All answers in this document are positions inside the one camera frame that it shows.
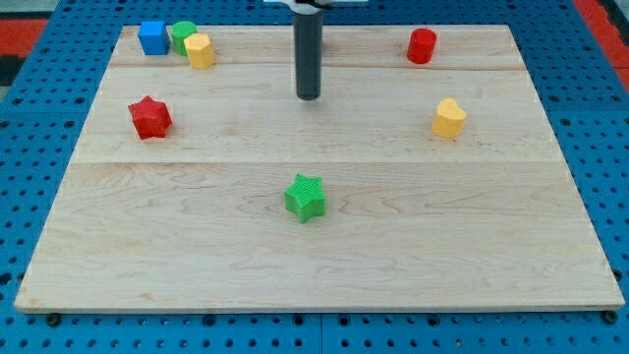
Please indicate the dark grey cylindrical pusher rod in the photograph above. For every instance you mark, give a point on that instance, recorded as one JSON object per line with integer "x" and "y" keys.
{"x": 307, "y": 30}

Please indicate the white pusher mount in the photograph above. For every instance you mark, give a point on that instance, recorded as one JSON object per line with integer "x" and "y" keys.
{"x": 314, "y": 5}

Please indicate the yellow hexagon block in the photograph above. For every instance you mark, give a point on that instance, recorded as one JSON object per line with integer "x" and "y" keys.
{"x": 199, "y": 51}

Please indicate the red cylinder block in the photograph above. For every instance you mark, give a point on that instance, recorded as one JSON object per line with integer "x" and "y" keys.
{"x": 421, "y": 45}

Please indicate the green cylinder block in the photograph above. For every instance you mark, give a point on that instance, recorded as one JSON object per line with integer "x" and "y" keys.
{"x": 179, "y": 32}

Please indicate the blue cube block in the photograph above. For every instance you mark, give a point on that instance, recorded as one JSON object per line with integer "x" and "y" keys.
{"x": 154, "y": 38}

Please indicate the yellow heart block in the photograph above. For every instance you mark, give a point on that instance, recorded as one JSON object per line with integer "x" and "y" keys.
{"x": 448, "y": 119}

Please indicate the green star block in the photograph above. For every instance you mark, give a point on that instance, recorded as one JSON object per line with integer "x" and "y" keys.
{"x": 305, "y": 197}

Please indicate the red star block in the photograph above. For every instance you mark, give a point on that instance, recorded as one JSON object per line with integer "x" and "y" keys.
{"x": 150, "y": 117}

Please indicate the light wooden board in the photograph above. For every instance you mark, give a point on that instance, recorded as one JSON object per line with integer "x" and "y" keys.
{"x": 194, "y": 223}

